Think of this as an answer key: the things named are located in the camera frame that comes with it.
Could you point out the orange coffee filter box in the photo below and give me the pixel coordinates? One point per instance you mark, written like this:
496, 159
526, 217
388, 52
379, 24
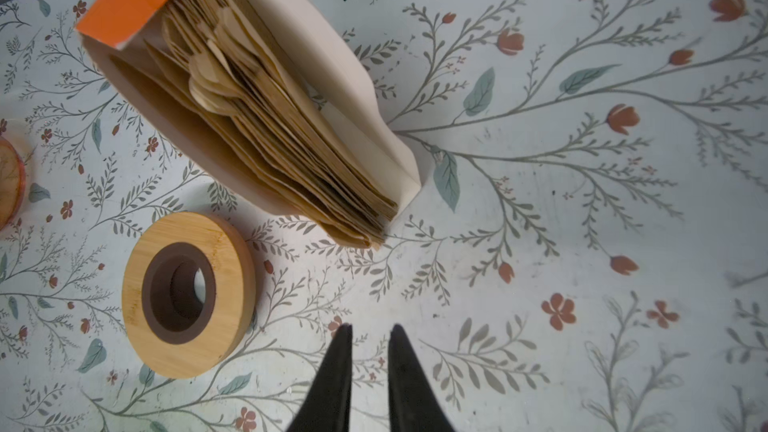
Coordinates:
116, 34

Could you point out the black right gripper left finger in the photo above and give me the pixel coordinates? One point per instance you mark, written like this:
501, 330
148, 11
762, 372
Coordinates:
327, 404

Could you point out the brown paper coffee filters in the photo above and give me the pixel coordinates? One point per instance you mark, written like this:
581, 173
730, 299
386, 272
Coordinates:
225, 70

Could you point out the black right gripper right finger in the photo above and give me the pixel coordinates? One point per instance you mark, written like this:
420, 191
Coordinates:
412, 403

